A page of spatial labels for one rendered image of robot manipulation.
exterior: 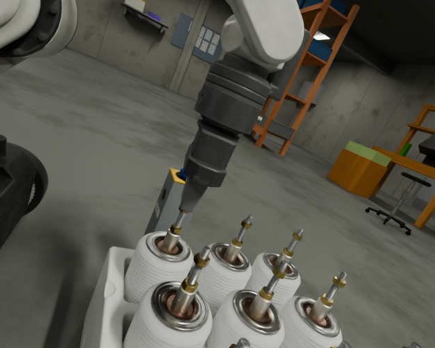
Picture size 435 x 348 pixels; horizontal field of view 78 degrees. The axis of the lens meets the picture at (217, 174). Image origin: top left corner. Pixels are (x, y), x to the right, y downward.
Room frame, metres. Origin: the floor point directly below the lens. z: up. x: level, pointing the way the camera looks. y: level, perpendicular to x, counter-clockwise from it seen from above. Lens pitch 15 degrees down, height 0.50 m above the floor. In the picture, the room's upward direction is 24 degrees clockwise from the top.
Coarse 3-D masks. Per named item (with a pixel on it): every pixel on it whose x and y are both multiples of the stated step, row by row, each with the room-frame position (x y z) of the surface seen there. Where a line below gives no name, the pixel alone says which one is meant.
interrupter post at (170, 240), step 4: (168, 232) 0.38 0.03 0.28; (172, 232) 0.38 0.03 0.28; (168, 236) 0.38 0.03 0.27; (172, 236) 0.38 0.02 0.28; (176, 236) 0.38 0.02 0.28; (164, 240) 0.38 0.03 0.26; (168, 240) 0.38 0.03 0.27; (172, 240) 0.38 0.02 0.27; (176, 240) 0.38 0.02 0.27; (164, 244) 0.38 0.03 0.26; (168, 244) 0.38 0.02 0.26; (172, 244) 0.38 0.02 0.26; (176, 244) 0.39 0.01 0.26; (164, 248) 0.38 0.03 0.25; (168, 248) 0.38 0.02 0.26; (172, 248) 0.38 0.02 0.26
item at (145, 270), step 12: (144, 240) 0.38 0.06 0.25; (144, 252) 0.35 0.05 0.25; (132, 264) 0.36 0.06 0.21; (144, 264) 0.35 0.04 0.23; (156, 264) 0.34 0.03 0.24; (168, 264) 0.35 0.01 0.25; (180, 264) 0.36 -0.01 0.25; (132, 276) 0.35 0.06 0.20; (144, 276) 0.34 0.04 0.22; (156, 276) 0.34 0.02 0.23; (168, 276) 0.35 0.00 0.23; (180, 276) 0.36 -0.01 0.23; (132, 288) 0.35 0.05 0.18; (144, 288) 0.34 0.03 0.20; (132, 300) 0.34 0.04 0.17
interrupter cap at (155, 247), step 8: (160, 232) 0.41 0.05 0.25; (152, 240) 0.38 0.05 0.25; (160, 240) 0.40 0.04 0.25; (152, 248) 0.36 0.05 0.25; (160, 248) 0.38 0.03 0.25; (176, 248) 0.39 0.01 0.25; (184, 248) 0.40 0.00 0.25; (160, 256) 0.35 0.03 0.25; (168, 256) 0.36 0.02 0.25; (176, 256) 0.37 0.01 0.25; (184, 256) 0.38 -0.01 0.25
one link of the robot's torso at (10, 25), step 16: (0, 0) 0.28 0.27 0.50; (16, 0) 0.29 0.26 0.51; (32, 0) 0.30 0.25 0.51; (0, 16) 0.28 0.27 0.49; (16, 16) 0.29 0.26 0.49; (32, 16) 0.30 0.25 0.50; (0, 32) 0.29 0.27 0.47; (16, 32) 0.30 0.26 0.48; (0, 48) 0.30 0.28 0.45; (0, 64) 0.39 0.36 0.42; (16, 64) 0.43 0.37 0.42
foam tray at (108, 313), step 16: (112, 256) 0.40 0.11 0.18; (128, 256) 0.42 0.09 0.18; (112, 272) 0.37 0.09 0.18; (96, 288) 0.41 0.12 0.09; (112, 288) 0.34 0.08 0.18; (96, 304) 0.36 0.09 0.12; (112, 304) 0.31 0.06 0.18; (128, 304) 0.32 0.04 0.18; (96, 320) 0.31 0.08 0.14; (112, 320) 0.29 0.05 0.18; (128, 320) 0.31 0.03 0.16; (96, 336) 0.28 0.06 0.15; (112, 336) 0.27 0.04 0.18
